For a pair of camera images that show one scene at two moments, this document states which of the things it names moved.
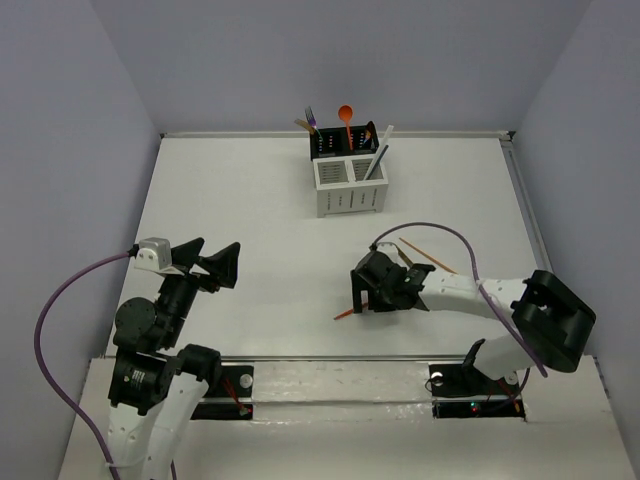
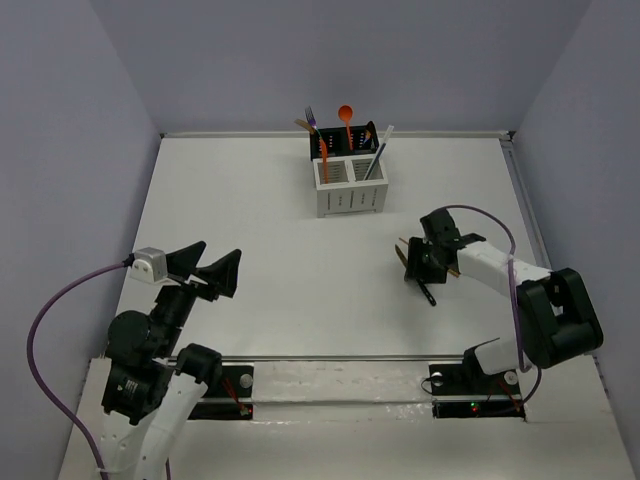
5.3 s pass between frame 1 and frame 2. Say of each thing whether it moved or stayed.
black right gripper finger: moved
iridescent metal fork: stayed
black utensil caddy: stayed
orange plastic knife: moved
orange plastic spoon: stayed
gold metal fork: stayed
